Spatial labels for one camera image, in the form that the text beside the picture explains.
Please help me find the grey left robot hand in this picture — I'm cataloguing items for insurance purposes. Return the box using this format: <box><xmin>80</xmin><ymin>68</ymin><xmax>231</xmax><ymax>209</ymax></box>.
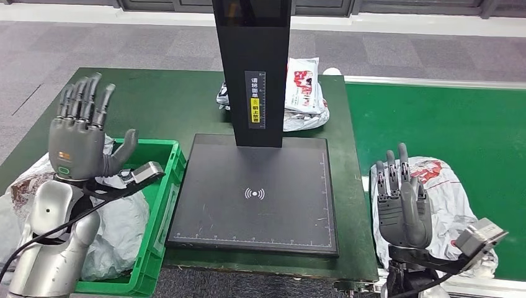
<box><xmin>48</xmin><ymin>73</ymin><xmax>139</xmax><ymax>182</ymax></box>

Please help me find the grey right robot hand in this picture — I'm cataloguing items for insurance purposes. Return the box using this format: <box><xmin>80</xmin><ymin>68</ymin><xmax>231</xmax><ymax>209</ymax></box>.
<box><xmin>376</xmin><ymin>143</ymin><xmax>433</xmax><ymax>250</ymax></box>

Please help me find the grey parcel bag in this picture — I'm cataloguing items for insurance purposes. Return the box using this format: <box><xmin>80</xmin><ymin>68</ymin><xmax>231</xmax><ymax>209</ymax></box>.
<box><xmin>370</xmin><ymin>156</ymin><xmax>499</xmax><ymax>279</ymax></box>
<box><xmin>282</xmin><ymin>84</ymin><xmax>331</xmax><ymax>132</ymax></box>
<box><xmin>0</xmin><ymin>154</ymin><xmax>151</xmax><ymax>282</ymax></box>

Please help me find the grey parcel bag, red print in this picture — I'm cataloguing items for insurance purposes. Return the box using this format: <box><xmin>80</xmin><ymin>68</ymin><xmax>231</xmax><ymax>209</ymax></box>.
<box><xmin>370</xmin><ymin>156</ymin><xmax>499</xmax><ymax>279</ymax></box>

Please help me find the black inbound scanning machine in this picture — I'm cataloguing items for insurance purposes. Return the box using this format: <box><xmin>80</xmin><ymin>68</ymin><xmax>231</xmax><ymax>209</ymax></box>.
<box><xmin>166</xmin><ymin>0</ymin><xmax>340</xmax><ymax>259</ymax></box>

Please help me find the crumpled grey parcel bag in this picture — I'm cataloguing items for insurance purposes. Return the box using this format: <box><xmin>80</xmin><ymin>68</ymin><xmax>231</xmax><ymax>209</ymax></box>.
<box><xmin>282</xmin><ymin>84</ymin><xmax>331</xmax><ymax>132</ymax></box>

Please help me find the flat white parcel, red print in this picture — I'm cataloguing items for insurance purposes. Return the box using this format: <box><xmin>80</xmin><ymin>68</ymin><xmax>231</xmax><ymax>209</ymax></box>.
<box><xmin>284</xmin><ymin>57</ymin><xmax>328</xmax><ymax>115</ymax></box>

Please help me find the black and white parcel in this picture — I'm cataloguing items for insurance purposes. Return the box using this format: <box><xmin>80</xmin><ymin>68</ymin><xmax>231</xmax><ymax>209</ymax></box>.
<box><xmin>216</xmin><ymin>81</ymin><xmax>230</xmax><ymax>111</ymax></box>

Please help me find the green plastic crate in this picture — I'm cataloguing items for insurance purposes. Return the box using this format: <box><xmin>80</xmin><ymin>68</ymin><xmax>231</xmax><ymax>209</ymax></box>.
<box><xmin>76</xmin><ymin>138</ymin><xmax>188</xmax><ymax>297</ymax></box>

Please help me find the black yellow ruler label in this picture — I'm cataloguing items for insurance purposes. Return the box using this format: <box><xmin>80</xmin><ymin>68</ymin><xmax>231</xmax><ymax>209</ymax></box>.
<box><xmin>244</xmin><ymin>70</ymin><xmax>267</xmax><ymax>130</ymax></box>

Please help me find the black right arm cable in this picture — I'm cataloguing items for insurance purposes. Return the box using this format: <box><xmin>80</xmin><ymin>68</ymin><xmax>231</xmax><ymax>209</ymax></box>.
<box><xmin>388</xmin><ymin>273</ymin><xmax>455</xmax><ymax>298</ymax></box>

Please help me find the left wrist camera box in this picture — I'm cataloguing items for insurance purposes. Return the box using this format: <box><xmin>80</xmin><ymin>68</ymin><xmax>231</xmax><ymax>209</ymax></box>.
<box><xmin>131</xmin><ymin>161</ymin><xmax>165</xmax><ymax>184</ymax></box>

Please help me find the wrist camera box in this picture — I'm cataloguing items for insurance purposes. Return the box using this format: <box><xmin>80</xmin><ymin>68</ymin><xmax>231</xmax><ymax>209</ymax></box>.
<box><xmin>455</xmin><ymin>218</ymin><xmax>509</xmax><ymax>260</ymax></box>
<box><xmin>131</xmin><ymin>161</ymin><xmax>165</xmax><ymax>184</ymax></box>

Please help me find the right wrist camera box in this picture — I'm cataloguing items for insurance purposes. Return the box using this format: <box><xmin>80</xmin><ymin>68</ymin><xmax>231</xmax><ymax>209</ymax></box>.
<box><xmin>455</xmin><ymin>218</ymin><xmax>509</xmax><ymax>260</ymax></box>

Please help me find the dark metal window frame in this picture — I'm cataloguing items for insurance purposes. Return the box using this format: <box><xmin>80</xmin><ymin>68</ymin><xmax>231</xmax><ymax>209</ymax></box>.
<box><xmin>0</xmin><ymin>0</ymin><xmax>526</xmax><ymax>19</ymax></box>

